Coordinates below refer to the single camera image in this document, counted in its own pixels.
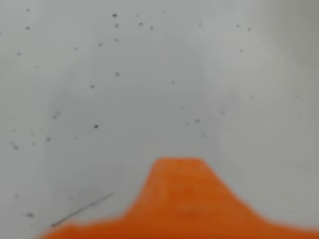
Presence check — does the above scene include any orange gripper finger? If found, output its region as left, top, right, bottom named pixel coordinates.
left=37, top=157, right=187, bottom=239
left=186, top=157, right=319, bottom=239

